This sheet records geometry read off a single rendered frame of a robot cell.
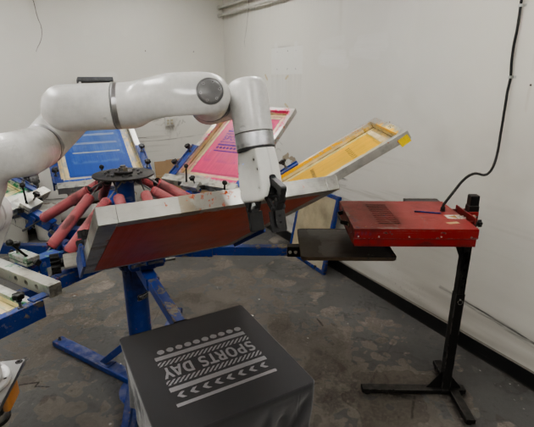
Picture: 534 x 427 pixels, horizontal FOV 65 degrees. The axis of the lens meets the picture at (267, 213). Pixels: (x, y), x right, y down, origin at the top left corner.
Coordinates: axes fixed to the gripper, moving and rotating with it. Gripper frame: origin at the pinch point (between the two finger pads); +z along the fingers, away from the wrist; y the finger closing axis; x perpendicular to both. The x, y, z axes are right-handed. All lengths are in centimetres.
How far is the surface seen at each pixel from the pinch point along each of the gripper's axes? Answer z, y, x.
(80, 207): -12, -142, -23
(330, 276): 80, -248, 186
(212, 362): 42, -48, 0
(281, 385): 47, -30, 13
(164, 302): 31, -94, -2
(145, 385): 42, -48, -20
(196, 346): 39, -57, -2
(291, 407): 54, -29, 14
